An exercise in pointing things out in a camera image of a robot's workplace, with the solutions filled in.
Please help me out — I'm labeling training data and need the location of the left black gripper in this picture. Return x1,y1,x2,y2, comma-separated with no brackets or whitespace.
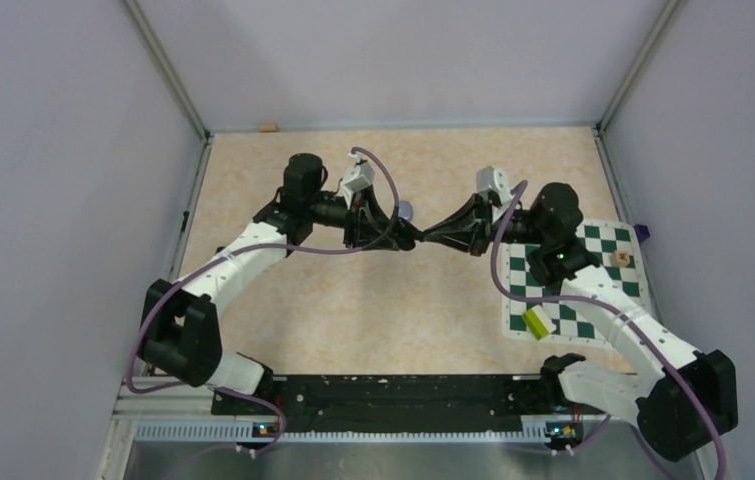
307,184,401,251

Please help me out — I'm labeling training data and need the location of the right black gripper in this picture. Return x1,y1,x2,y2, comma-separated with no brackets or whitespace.
424,193,548,258

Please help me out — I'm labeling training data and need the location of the purple grey earbud charging case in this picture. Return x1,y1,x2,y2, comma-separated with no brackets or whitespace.
398,200,414,222

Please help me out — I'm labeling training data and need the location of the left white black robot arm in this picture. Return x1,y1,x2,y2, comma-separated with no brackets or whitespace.
131,147,400,414

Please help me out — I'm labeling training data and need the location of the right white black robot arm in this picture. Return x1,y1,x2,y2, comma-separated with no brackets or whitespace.
420,182,738,477

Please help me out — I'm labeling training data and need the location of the lime green white brick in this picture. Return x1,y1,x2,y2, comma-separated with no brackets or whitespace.
521,304,557,341

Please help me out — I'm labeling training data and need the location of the green white chessboard mat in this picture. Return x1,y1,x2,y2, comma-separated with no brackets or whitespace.
499,220,651,350

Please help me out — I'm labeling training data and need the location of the wooden letter cube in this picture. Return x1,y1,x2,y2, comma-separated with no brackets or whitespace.
610,250,632,268

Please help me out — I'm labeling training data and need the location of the purple object beside table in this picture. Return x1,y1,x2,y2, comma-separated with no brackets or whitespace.
633,224,651,244

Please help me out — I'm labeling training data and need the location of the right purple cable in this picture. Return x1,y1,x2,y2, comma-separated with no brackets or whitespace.
490,180,728,480

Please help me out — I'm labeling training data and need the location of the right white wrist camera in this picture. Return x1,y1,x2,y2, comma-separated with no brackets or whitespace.
475,166,512,206

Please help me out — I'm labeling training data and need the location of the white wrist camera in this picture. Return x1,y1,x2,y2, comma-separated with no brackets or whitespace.
339,153,375,209
475,166,512,206

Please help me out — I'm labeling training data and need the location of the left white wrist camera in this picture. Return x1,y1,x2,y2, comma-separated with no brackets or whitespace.
339,153,375,209

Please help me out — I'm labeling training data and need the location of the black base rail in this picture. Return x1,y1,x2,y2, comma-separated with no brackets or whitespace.
211,374,564,437

